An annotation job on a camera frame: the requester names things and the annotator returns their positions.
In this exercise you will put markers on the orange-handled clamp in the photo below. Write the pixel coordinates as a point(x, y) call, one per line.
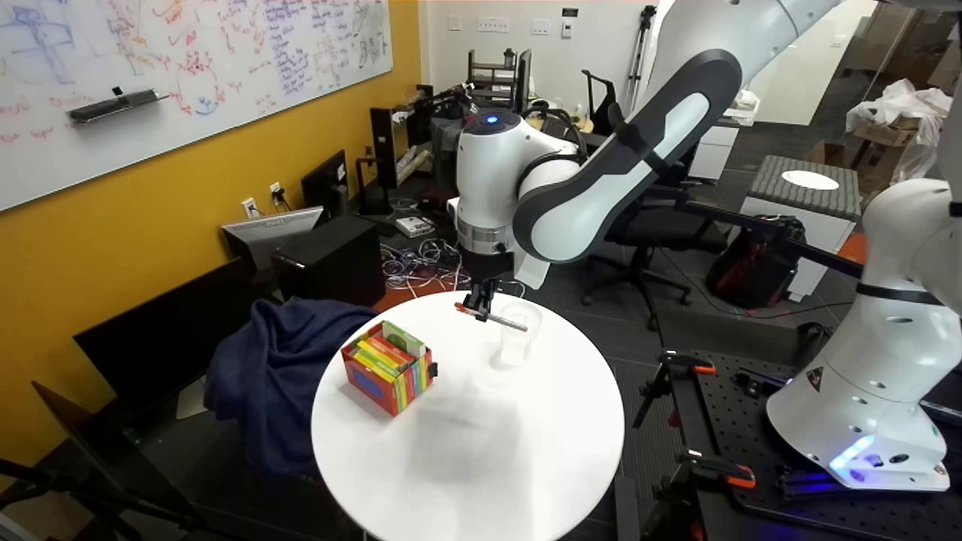
point(673, 516)
point(672, 363)

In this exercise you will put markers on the black perforated workbench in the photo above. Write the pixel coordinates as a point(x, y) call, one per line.
point(841, 443)

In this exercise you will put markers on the orange and grey pen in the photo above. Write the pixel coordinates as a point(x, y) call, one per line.
point(495, 316)

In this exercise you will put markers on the whiteboard on wall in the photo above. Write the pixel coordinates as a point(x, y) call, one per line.
point(215, 68)

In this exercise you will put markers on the white round table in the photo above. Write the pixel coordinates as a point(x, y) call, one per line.
point(489, 451)

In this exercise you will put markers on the black low cabinet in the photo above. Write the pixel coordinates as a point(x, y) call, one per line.
point(337, 259)

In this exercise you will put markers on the lower orange-handled clamp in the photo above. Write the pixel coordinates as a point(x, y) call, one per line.
point(673, 516)

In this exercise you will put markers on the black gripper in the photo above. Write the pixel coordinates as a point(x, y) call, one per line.
point(484, 275)

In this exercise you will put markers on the black office chair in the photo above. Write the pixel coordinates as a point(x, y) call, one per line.
point(647, 226)

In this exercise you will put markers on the dark blue cloth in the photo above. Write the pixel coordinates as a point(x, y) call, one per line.
point(266, 372)

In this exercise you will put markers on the upper orange-handled clamp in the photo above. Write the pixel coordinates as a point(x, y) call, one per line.
point(672, 363)

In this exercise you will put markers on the orange book box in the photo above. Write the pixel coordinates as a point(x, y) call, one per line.
point(390, 363)

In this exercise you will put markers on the clear plastic cup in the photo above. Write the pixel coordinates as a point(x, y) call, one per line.
point(511, 343)

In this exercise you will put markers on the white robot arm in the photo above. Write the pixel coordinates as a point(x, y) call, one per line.
point(549, 203)

